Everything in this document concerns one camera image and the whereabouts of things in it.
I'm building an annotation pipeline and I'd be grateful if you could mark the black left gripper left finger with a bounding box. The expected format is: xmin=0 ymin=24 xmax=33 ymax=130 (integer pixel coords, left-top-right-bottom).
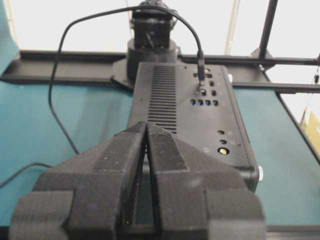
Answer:
xmin=9 ymin=121 xmax=146 ymax=240

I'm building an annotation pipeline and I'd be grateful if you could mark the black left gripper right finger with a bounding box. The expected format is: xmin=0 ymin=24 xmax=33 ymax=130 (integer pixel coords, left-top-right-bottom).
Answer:
xmin=146 ymin=123 xmax=265 ymax=240

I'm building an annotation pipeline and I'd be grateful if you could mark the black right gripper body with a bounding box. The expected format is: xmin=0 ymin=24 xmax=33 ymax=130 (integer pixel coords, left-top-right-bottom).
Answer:
xmin=131 ymin=9 xmax=175 ymax=48

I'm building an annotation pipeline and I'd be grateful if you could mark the black USB cable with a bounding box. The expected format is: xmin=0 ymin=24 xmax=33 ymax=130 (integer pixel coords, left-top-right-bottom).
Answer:
xmin=0 ymin=5 xmax=206 ymax=188

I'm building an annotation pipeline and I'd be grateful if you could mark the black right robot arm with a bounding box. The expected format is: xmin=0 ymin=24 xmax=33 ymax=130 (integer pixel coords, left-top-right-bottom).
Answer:
xmin=126 ymin=9 xmax=177 ymax=82

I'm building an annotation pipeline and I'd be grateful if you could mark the black PC box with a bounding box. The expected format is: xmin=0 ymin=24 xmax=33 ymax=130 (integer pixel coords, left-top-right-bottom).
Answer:
xmin=128 ymin=62 xmax=259 ymax=191

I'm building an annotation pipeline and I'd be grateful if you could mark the teal table mat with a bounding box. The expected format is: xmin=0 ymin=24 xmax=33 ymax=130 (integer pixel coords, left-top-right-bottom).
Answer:
xmin=0 ymin=0 xmax=320 ymax=225

